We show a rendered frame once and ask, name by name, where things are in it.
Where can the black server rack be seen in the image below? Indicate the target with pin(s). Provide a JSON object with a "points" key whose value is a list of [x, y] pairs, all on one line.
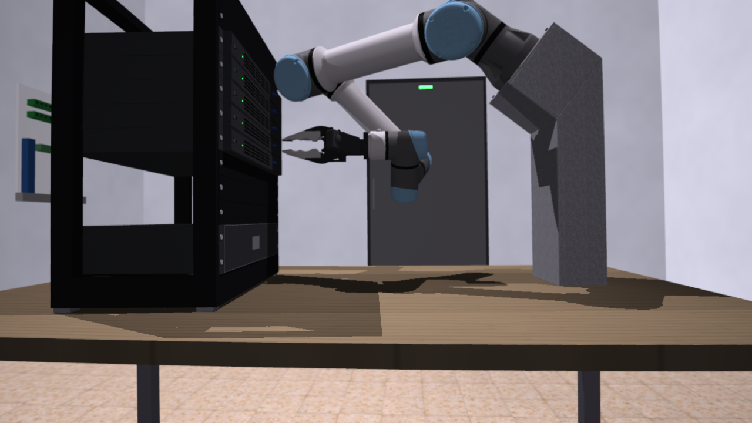
{"points": [[201, 104]]}

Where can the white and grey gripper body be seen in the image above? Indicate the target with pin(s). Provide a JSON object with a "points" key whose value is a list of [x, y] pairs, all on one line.
{"points": [[342, 156]]}

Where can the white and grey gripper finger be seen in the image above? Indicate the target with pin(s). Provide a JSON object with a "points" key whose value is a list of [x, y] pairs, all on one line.
{"points": [[312, 155], [314, 133]]}

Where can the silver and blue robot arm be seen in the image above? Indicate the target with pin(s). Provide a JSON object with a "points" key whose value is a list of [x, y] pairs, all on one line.
{"points": [[452, 31]]}

